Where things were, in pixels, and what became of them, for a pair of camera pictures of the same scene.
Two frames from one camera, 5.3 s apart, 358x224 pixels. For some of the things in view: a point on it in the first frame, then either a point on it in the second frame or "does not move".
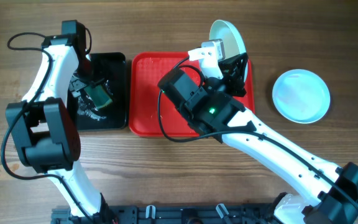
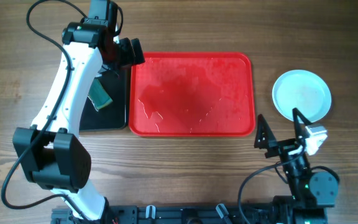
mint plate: x=233 y=43 -> x=302 y=89
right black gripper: x=232 y=75 -> x=283 y=146
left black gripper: x=97 y=81 -> x=130 y=58
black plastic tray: x=111 y=67 does not move
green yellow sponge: x=99 y=96 does not move
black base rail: x=173 y=214 does not move
